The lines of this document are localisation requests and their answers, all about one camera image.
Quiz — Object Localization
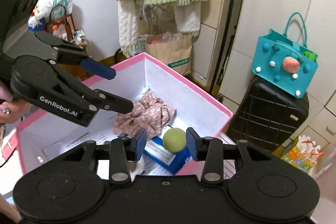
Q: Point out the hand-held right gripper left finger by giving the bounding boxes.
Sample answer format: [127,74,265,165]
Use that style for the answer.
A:
[62,130,147,185]

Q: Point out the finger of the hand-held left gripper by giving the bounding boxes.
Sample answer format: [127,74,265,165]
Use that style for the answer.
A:
[34,31,116,80]
[50,61,134,115]

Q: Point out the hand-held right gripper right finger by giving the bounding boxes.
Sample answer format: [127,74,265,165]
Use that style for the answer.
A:
[186,127,275,185]

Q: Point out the green soft ball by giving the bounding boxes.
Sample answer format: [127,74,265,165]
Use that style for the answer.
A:
[163,128,187,153]

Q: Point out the blue wipes packet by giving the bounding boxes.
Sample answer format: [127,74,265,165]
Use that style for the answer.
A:
[143,124,192,174]

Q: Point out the pink floral scrunchie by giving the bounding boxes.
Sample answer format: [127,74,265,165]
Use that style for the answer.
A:
[112,91,177,142]

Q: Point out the pink storage box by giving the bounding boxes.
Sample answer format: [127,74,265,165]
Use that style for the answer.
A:
[1,52,234,178]

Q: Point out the person's left hand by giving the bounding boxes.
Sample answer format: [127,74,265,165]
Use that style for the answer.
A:
[0,84,34,125]

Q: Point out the printed paper sheets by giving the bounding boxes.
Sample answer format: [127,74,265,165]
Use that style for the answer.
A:
[37,85,184,177]

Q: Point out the red mesh basket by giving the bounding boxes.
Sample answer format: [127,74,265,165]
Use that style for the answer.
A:
[47,5,74,39]

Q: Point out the pile of small toiletries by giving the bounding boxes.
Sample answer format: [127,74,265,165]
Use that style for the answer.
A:
[28,0,88,46]

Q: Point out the brown paper bag green label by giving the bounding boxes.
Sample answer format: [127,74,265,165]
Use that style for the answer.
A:
[145,33,193,76]

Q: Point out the black suitcase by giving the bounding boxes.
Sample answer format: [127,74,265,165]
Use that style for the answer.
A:
[226,76,310,153]

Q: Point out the colourful gift bag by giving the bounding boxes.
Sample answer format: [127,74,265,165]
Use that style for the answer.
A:
[273,135,324,174]

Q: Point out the teal felt handbag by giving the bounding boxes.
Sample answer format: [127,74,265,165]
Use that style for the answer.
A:
[252,12,319,99]

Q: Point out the beige cabinet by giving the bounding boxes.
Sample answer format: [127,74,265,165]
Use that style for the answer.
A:
[199,0,244,88]

